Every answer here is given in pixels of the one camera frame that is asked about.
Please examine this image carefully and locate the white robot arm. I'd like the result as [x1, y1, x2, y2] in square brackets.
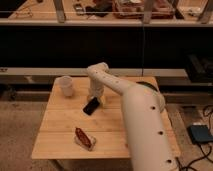
[87, 62, 178, 171]

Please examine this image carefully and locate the tray with items on shelf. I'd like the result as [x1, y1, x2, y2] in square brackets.
[112, 0, 175, 19]

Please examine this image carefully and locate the blue box on floor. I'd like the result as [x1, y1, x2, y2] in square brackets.
[187, 125, 213, 144]

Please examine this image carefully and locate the black floor cable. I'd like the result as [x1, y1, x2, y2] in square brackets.
[175, 105, 213, 171]

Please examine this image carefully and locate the white ceramic cup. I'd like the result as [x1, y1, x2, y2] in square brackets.
[58, 76, 73, 97]

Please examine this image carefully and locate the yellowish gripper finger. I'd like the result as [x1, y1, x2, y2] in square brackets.
[98, 96, 106, 106]

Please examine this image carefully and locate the black device on shelf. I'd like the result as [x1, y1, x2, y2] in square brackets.
[73, 3, 85, 15]

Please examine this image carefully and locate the green bowl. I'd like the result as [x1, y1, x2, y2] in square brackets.
[136, 81, 158, 92]

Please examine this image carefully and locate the black eraser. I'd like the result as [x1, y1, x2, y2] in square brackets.
[83, 97, 100, 115]

